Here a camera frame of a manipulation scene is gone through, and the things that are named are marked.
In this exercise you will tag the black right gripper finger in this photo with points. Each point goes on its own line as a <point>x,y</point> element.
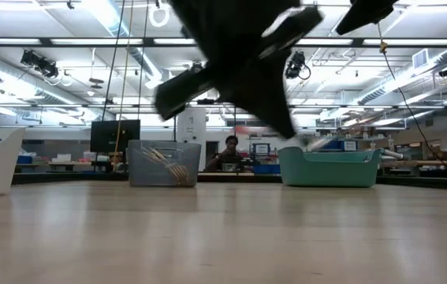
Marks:
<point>270,106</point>
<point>179,94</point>

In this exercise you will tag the gold fork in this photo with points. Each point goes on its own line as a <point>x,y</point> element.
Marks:
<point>160,161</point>
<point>181,171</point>
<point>168,159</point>

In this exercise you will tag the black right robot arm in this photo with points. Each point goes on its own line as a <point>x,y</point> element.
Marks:
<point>365,13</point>

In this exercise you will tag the white pillar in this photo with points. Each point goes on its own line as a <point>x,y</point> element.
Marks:
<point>191,126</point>

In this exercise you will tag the person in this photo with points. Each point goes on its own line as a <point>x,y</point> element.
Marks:
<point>231,148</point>

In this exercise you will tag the blue storage bin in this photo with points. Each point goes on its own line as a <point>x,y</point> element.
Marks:
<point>266,169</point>

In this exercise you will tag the black computer monitor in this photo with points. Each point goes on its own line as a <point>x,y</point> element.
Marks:
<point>105,136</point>

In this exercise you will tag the teal plastic bin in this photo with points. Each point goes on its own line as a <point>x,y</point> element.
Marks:
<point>325,173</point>

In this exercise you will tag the clear grey plastic bin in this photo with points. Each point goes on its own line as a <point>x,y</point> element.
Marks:
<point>140,173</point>

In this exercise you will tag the long wooden beam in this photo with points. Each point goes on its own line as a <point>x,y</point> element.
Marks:
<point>424,163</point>

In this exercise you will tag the black aluminium table frame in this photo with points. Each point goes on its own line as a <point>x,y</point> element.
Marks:
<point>246,178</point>

